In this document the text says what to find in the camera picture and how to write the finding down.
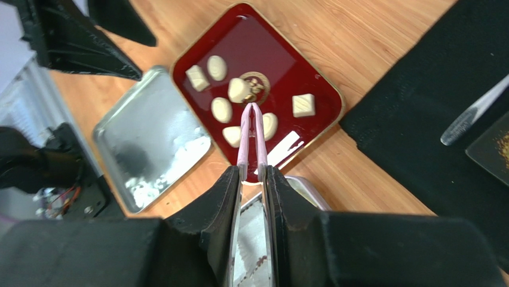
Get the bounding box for pink handled metal tongs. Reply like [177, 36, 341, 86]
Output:
[227, 103, 276, 286]

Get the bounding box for pink metal tin box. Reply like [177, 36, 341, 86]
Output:
[233, 176, 331, 286]

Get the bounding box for red lacquer tray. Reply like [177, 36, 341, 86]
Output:
[171, 2, 345, 168]

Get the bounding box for white heart chocolate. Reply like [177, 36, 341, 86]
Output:
[228, 78, 254, 103]
[222, 126, 241, 148]

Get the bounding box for silver tin lid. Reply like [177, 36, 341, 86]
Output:
[93, 65, 211, 213]

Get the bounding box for green square plate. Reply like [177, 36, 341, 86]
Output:
[465, 112, 508, 186]

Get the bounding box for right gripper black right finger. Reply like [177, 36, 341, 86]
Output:
[265, 166, 317, 286]

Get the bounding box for white oval chocolate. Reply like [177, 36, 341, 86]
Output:
[211, 97, 232, 124]
[207, 55, 227, 81]
[262, 112, 278, 141]

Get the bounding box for black cloth placemat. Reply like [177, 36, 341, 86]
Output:
[340, 1, 508, 270]

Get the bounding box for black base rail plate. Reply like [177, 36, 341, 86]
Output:
[33, 123, 125, 219]

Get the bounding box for silver knife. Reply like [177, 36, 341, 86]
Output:
[440, 75, 508, 146]

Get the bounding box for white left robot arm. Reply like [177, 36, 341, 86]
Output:
[1, 1, 157, 194]

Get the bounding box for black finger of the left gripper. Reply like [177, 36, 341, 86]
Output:
[14, 1, 142, 81]
[87, 0, 157, 47]

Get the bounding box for white rectangular chocolate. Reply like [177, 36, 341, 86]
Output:
[185, 65, 210, 91]
[292, 93, 316, 118]

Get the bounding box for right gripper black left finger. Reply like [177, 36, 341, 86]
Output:
[165, 166, 241, 286]

